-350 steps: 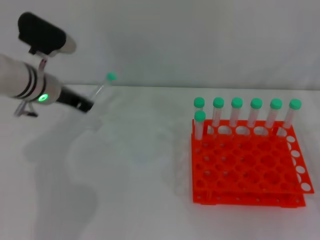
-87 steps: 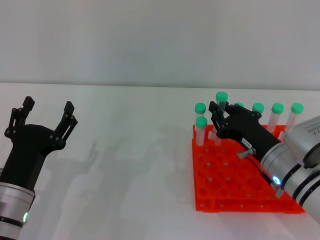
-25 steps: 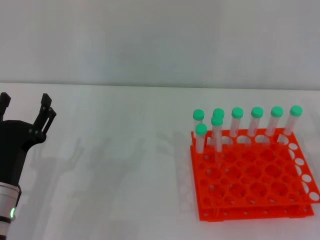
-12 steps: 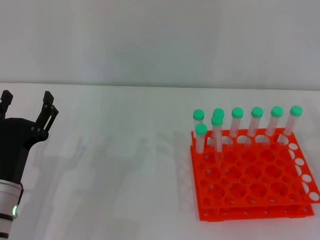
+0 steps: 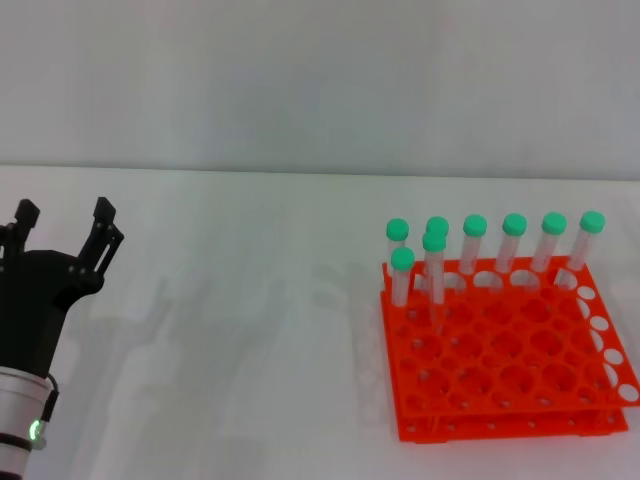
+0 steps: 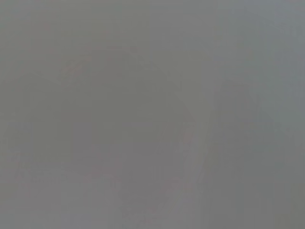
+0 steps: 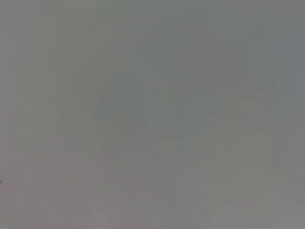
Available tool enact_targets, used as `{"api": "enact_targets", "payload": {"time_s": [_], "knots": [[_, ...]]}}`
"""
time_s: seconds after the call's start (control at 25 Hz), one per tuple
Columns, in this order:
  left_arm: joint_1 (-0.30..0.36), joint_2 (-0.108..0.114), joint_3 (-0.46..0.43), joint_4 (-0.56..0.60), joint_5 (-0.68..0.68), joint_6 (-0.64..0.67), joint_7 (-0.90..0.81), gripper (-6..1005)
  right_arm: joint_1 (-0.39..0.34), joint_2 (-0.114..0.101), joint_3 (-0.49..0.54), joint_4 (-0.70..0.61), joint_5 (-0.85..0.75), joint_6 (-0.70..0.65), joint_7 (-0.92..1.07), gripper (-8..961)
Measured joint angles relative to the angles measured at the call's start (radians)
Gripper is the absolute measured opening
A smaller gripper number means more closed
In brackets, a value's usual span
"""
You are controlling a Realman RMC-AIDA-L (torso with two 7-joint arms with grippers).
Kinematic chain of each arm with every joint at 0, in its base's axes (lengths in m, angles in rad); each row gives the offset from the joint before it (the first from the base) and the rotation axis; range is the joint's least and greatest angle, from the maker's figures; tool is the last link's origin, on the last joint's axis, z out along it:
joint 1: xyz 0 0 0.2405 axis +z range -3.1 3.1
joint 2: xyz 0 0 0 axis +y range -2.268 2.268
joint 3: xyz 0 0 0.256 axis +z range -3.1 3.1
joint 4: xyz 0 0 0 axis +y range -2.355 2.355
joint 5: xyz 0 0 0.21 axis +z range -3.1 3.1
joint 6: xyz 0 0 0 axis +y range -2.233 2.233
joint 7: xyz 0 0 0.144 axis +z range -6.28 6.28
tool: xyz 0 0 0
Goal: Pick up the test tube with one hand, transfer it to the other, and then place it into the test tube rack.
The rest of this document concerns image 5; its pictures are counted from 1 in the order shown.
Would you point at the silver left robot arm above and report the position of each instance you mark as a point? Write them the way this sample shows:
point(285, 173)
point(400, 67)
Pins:
point(20, 420)

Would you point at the orange test tube rack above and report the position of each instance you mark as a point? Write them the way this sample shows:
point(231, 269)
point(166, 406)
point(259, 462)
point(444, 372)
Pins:
point(505, 350)

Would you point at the green-capped test tube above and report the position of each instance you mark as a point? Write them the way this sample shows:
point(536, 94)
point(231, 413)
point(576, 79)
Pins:
point(592, 221)
point(440, 223)
point(554, 223)
point(514, 224)
point(475, 225)
point(402, 259)
point(433, 243)
point(397, 228)

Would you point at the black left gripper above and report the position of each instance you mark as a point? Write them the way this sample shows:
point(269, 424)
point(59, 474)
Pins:
point(35, 300)

